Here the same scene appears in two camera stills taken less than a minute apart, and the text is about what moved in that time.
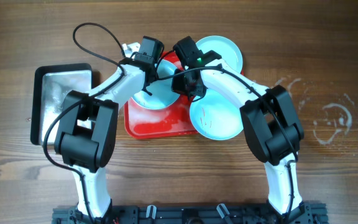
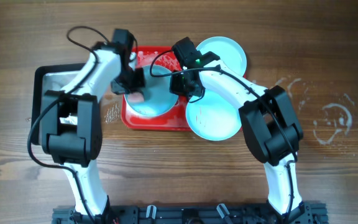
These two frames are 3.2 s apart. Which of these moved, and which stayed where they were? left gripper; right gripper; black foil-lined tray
Moved: left gripper
Stayed: right gripper; black foil-lined tray
